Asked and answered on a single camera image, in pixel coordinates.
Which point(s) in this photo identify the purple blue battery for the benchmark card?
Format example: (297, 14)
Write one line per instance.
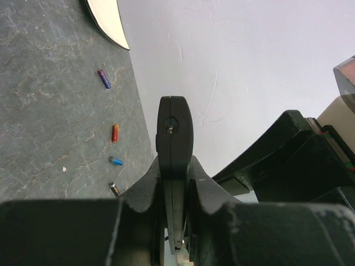
(104, 79)

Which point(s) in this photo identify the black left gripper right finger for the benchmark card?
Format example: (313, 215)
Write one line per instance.
(225, 231)

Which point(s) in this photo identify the white square plate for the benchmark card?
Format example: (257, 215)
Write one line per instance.
(107, 17)

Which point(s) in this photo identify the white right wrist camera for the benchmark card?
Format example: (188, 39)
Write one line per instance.
(340, 112)

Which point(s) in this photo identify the dark battery near base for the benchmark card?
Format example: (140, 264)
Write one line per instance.
(114, 189)

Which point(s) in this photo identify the orange red battery right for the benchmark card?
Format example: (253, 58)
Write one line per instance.
(115, 133)

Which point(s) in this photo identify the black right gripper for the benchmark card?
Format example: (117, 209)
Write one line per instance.
(295, 160)

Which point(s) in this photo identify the blue battery near right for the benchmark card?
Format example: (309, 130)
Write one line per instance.
(115, 161)

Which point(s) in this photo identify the black remote control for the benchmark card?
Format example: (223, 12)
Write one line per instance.
(174, 145)

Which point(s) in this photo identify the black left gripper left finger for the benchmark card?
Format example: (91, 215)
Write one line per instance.
(127, 230)

